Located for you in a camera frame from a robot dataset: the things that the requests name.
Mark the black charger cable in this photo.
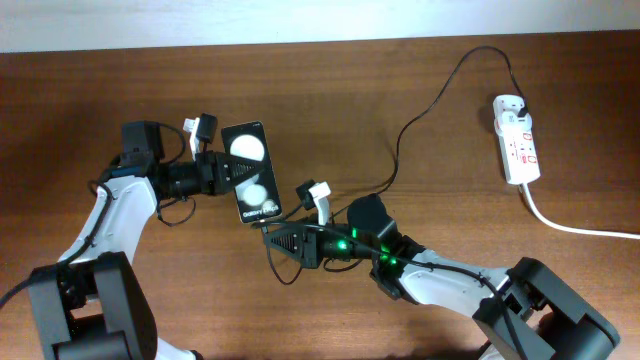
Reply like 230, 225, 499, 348
266, 45, 529, 286

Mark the white USB charger plug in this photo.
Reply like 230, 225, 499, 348
493, 95, 532, 136

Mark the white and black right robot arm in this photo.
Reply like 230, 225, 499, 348
258, 194, 621, 359

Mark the white power strip cord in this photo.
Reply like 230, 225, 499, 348
518, 182, 640, 241

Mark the black Galaxy smartphone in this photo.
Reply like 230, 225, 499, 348
221, 121, 282, 224

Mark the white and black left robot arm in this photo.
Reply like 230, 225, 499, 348
27, 121, 267, 359

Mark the white power strip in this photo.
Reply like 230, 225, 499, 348
492, 94, 542, 186

